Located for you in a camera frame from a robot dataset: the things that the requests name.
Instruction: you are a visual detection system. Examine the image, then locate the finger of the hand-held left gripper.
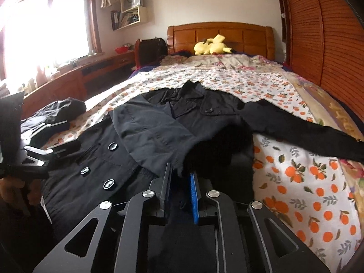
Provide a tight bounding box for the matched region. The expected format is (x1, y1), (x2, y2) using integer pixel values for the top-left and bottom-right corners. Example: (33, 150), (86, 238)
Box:
(24, 139), (81, 167)
(20, 120), (69, 146)

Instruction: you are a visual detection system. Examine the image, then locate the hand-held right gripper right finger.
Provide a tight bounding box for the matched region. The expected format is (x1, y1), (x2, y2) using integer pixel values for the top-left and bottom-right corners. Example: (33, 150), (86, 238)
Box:
(189, 172), (330, 273)

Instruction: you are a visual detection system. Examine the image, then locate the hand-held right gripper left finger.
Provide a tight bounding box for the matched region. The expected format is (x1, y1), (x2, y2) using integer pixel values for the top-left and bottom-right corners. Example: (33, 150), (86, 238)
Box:
(33, 163), (173, 273)

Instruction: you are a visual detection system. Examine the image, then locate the black coat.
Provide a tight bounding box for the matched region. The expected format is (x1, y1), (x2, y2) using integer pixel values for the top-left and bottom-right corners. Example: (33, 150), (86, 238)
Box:
(40, 80), (364, 234)

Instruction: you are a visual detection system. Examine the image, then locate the person's left hand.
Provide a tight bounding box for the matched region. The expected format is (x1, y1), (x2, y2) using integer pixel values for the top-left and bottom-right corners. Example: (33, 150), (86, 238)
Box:
(0, 176), (42, 215)

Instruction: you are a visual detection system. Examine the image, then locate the dark garment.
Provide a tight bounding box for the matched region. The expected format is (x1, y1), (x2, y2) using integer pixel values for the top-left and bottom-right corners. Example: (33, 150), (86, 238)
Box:
(20, 98), (87, 148)

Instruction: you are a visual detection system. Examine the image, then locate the wooden desk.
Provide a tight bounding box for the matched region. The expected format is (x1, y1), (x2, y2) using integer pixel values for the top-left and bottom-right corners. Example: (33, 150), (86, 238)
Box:
(21, 51), (136, 120)

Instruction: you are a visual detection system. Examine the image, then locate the orange print bed sheet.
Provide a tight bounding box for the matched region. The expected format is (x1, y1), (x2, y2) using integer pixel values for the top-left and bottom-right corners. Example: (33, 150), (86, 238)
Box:
(43, 58), (359, 262)

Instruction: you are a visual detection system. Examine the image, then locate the dark blue blanket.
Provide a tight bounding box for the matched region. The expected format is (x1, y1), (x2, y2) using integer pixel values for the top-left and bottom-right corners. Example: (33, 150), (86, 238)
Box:
(127, 62), (160, 79)

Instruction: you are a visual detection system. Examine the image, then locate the chair with black bag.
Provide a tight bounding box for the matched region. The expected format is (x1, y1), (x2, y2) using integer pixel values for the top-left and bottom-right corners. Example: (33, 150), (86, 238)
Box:
(134, 37), (168, 66)

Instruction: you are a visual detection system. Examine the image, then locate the floral quilt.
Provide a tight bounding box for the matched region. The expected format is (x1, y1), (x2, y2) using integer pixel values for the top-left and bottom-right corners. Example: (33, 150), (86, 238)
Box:
(159, 53), (364, 182)

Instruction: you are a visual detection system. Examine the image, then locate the yellow plush toy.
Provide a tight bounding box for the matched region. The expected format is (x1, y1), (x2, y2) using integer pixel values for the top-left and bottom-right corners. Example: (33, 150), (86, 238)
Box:
(194, 35), (236, 56)

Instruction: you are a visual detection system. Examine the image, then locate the wooden headboard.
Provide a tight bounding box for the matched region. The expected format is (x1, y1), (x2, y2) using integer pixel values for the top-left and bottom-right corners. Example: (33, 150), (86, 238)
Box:
(167, 22), (276, 60)

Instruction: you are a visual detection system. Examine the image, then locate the wooden slatted wardrobe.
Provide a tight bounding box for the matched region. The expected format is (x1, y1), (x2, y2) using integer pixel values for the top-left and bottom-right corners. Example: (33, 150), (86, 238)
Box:
(274, 0), (364, 111)

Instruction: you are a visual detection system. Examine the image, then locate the window with wooden frame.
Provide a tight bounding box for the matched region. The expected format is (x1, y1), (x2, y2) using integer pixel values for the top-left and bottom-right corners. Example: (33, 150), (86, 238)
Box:
(0, 0), (102, 83)

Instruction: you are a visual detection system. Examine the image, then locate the white wall shelf with books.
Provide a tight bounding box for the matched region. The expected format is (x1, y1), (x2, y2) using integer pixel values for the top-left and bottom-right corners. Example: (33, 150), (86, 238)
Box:
(110, 0), (150, 31)

